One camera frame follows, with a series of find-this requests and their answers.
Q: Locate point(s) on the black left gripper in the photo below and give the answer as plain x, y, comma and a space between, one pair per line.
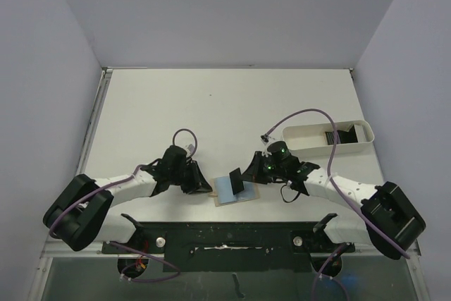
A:
197, 182

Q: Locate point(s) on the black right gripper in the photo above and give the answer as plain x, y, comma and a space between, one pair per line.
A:
260, 168

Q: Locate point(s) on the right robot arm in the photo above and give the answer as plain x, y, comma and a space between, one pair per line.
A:
390, 221

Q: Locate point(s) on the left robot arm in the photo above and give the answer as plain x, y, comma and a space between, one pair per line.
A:
80, 214

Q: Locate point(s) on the black cards in tray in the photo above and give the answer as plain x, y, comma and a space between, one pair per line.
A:
342, 137

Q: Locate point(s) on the white plastic tray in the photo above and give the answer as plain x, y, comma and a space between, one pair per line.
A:
317, 140

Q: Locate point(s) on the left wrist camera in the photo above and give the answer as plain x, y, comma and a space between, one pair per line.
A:
190, 148

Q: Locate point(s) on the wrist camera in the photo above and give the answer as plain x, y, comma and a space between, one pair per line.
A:
190, 148
265, 138

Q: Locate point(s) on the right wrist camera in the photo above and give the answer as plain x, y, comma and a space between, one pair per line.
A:
265, 138

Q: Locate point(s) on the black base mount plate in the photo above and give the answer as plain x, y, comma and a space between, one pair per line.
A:
235, 246

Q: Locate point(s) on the aluminium table frame rail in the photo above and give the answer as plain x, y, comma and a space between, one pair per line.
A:
106, 74

